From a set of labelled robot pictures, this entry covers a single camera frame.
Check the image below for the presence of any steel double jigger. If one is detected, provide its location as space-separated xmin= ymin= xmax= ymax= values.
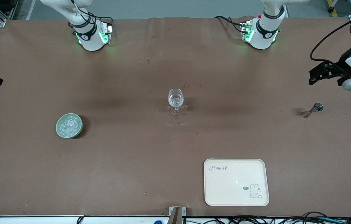
xmin=301 ymin=102 xmax=324 ymax=119

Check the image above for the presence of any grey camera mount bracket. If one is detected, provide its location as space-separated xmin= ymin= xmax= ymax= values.
xmin=169 ymin=206 xmax=187 ymax=224

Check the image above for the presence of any pile of clear ice cubes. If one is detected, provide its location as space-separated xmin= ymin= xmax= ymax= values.
xmin=59 ymin=114 xmax=81 ymax=137

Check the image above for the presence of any green round bowl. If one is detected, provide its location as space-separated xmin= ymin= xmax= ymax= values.
xmin=55 ymin=113 xmax=83 ymax=139

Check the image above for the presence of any brown table cover sheet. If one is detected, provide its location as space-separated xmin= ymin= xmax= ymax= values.
xmin=0 ymin=16 xmax=351 ymax=217

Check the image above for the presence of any clear stemmed wine glass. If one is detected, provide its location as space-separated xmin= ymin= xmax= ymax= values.
xmin=168 ymin=88 xmax=184 ymax=116

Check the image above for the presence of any black left arm wrist cable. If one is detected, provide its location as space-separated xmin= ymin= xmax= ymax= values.
xmin=310 ymin=12 xmax=351 ymax=62

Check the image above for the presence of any black left arm base cable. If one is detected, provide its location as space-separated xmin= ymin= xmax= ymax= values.
xmin=215 ymin=16 xmax=245 ymax=34

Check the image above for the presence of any tangled black cable bundle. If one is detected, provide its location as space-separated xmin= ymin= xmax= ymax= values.
xmin=183 ymin=212 xmax=351 ymax=224

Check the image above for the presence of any cream rabbit print tray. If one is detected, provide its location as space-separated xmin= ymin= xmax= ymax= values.
xmin=204 ymin=158 xmax=270 ymax=207

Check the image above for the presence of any black arm base cable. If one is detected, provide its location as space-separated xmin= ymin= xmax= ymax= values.
xmin=215 ymin=16 xmax=245 ymax=34
xmin=69 ymin=0 xmax=114 ymax=30

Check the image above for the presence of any black right arm base cable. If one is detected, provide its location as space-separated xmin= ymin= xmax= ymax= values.
xmin=69 ymin=0 xmax=114 ymax=30

